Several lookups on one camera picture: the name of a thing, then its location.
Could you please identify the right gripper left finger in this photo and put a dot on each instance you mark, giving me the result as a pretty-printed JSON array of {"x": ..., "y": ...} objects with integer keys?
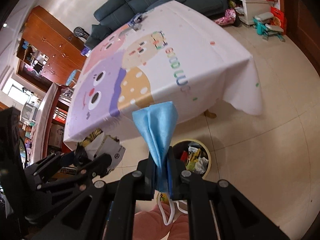
[{"x": 123, "y": 194}]

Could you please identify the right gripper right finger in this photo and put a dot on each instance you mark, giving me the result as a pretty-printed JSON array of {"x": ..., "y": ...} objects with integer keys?
[{"x": 199, "y": 195}]

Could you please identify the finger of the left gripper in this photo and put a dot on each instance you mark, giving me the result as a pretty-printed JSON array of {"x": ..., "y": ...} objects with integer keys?
[
  {"x": 53, "y": 163},
  {"x": 83, "y": 175}
]

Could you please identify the torn white cardboard packaging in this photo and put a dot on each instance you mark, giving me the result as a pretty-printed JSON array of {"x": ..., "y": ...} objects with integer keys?
[{"x": 98, "y": 143}]

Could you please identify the blue face mask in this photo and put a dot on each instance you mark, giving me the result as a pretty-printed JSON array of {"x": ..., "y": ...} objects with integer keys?
[{"x": 156, "y": 125}]

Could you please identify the yellow rimmed trash bin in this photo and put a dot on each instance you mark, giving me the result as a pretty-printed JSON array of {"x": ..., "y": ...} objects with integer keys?
[{"x": 195, "y": 156}]

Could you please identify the yellow slipper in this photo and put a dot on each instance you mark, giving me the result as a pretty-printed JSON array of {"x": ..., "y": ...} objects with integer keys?
[{"x": 162, "y": 198}]

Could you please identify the wooden table leg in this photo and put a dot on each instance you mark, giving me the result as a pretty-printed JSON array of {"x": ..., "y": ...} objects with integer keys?
[{"x": 210, "y": 114}]

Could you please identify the wooden wardrobe cabinet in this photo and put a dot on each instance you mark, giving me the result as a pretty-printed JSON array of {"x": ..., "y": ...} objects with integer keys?
[{"x": 48, "y": 51}]

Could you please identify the cartoon printed tablecloth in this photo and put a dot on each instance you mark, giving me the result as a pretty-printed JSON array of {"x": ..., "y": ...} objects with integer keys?
[{"x": 176, "y": 54}]

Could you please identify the blue snack wrapper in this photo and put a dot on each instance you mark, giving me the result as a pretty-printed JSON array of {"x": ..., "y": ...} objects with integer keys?
[{"x": 136, "y": 22}]

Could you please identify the dark teal sofa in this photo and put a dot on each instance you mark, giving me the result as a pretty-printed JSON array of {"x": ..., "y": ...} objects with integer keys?
[{"x": 115, "y": 13}]

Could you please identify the pink camouflage hoverboard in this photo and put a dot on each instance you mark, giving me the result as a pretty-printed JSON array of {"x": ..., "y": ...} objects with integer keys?
[{"x": 231, "y": 17}]

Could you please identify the white tv stand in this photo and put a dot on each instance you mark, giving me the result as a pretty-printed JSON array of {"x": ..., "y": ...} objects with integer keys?
[{"x": 252, "y": 8}]

